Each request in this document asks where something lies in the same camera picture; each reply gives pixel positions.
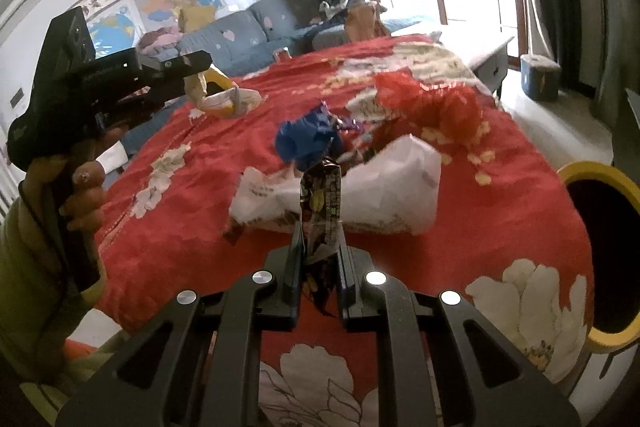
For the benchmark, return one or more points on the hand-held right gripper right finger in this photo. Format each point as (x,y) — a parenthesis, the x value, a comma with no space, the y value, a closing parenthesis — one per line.
(340,257)

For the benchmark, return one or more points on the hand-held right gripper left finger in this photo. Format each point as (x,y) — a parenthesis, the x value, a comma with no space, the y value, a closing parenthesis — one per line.
(299,252)

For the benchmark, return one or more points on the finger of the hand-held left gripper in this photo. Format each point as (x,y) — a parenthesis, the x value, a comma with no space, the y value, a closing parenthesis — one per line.
(155,96)
(175,63)

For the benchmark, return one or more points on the dark glossy snack wrapper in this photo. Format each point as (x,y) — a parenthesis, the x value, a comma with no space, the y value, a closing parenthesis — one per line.
(322,202)

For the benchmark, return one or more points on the white plastic bag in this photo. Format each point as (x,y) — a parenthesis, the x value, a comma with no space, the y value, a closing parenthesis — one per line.
(385,192)

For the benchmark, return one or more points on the blue plastic bag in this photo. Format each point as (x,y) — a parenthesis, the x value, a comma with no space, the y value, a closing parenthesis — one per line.
(305,134)

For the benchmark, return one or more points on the red plastic bag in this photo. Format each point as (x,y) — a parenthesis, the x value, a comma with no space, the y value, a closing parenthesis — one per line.
(425,104)

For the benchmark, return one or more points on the yellow-rimmed black bin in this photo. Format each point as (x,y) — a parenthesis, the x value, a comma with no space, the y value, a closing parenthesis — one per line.
(610,232)

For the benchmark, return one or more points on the person's left forearm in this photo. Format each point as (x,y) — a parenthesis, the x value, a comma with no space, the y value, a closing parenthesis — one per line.
(30,287)

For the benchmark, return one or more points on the person's left hand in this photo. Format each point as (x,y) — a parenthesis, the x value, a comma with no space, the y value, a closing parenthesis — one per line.
(87,192)

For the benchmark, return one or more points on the pink clothes pile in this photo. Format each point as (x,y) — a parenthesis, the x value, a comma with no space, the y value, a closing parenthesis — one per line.
(157,39)

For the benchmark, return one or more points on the yellow snack bag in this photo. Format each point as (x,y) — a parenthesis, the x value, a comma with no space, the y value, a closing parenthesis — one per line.
(220,99)

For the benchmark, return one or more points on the blue patterned sofa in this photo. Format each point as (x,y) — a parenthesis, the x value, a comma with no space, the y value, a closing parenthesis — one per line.
(235,42)

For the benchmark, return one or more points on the world map poster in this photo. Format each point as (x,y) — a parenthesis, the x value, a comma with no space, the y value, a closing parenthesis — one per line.
(112,27)

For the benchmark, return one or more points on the red floral blanket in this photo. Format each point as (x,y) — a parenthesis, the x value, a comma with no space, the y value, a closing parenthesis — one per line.
(200,187)

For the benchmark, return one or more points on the red drink can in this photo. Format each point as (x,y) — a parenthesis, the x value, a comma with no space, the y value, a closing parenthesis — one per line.
(282,54)

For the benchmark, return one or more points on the purple candy wrapper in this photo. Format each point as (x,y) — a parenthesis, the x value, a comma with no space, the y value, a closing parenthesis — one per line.
(350,123)

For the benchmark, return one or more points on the brown paper bag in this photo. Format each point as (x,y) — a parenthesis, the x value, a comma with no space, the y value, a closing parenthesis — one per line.
(365,22)

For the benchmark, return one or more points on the blue storage stool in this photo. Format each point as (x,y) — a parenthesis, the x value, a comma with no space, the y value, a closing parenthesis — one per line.
(539,79)

